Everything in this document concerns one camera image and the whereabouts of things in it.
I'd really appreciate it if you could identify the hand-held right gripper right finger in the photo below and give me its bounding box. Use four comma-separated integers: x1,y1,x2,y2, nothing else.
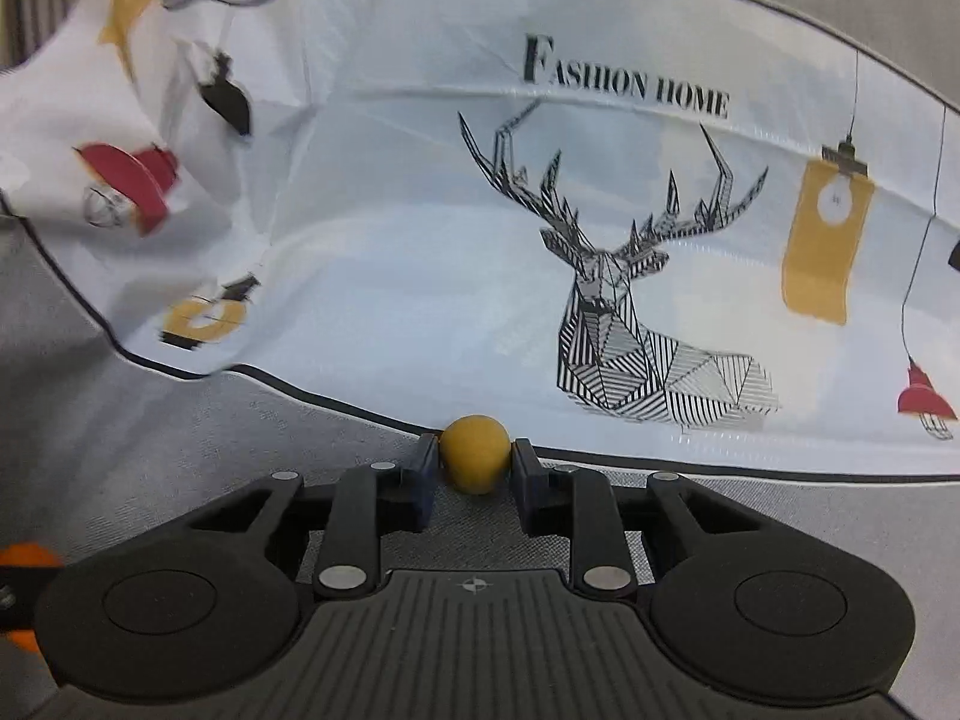
512,437,758,599

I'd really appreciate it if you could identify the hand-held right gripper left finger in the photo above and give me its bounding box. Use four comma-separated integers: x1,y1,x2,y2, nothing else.
184,433,440,601

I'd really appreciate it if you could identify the small round yellow fruit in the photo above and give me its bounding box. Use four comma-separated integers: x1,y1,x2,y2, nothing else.
439,415,512,496

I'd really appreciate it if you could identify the deer-print white quilt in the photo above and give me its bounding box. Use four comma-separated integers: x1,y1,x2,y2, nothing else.
0,0,960,482

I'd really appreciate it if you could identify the bare orange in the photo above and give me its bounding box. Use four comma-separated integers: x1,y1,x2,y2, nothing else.
0,542,67,655

